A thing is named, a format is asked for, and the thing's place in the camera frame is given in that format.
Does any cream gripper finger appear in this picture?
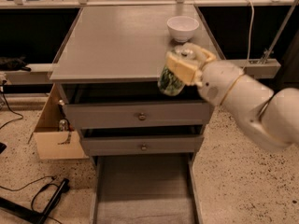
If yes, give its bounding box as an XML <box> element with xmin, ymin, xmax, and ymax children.
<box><xmin>165</xmin><ymin>52</ymin><xmax>201</xmax><ymax>86</ymax></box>
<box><xmin>183</xmin><ymin>43</ymin><xmax>216</xmax><ymax>69</ymax></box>

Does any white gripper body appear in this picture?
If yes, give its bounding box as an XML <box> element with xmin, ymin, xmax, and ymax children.
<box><xmin>198</xmin><ymin>61</ymin><xmax>244</xmax><ymax>106</ymax></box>

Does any green soda can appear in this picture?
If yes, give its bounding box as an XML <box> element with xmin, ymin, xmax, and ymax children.
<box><xmin>157</xmin><ymin>45</ymin><xmax>197</xmax><ymax>97</ymax></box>

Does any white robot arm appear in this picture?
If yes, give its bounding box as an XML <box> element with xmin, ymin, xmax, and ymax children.
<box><xmin>165</xmin><ymin>43</ymin><xmax>299</xmax><ymax>151</ymax></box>

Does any grey top drawer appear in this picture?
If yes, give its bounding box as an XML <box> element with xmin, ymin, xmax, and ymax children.
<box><xmin>64</xmin><ymin>101</ymin><xmax>213</xmax><ymax>130</ymax></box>

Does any grey drawer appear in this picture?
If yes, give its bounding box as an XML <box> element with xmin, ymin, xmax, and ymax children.
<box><xmin>81</xmin><ymin>135</ymin><xmax>204</xmax><ymax>156</ymax></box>
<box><xmin>64</xmin><ymin>101</ymin><xmax>213</xmax><ymax>130</ymax></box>
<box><xmin>89</xmin><ymin>154</ymin><xmax>203</xmax><ymax>224</ymax></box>

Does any grey drawer cabinet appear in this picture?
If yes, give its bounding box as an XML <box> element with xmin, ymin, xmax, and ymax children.
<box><xmin>49</xmin><ymin>3</ymin><xmax>230</xmax><ymax>161</ymax></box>

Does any grey middle drawer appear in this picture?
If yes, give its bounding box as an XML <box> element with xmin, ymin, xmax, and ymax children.
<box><xmin>81</xmin><ymin>135</ymin><xmax>204</xmax><ymax>156</ymax></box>

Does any grey bottom drawer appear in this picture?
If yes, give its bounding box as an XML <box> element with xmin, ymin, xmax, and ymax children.
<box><xmin>89</xmin><ymin>154</ymin><xmax>203</xmax><ymax>224</ymax></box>

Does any white bowl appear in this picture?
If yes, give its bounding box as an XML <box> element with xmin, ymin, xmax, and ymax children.
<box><xmin>167</xmin><ymin>16</ymin><xmax>199</xmax><ymax>42</ymax></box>

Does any small bottle in box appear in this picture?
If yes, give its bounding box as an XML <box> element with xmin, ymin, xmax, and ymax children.
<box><xmin>58</xmin><ymin>119</ymin><xmax>68</xmax><ymax>132</ymax></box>

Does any cardboard box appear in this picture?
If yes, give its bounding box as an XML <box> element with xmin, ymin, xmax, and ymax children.
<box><xmin>34</xmin><ymin>86</ymin><xmax>87</xmax><ymax>160</ymax></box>

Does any black cloth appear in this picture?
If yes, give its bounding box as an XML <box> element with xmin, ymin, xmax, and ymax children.
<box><xmin>0</xmin><ymin>57</ymin><xmax>31</xmax><ymax>72</ymax></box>

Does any metal rail beam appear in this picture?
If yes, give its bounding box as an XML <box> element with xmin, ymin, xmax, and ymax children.
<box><xmin>230</xmin><ymin>59</ymin><xmax>281</xmax><ymax>79</ymax></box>

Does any white cable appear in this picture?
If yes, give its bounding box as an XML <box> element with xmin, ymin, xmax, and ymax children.
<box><xmin>242</xmin><ymin>0</ymin><xmax>256</xmax><ymax>70</ymax></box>

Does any black floor cable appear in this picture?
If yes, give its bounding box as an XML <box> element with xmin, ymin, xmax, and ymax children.
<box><xmin>0</xmin><ymin>79</ymin><xmax>24</xmax><ymax>131</ymax></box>

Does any black stand with cable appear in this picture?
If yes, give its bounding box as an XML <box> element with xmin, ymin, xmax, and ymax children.
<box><xmin>0</xmin><ymin>176</ymin><xmax>70</xmax><ymax>224</ymax></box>

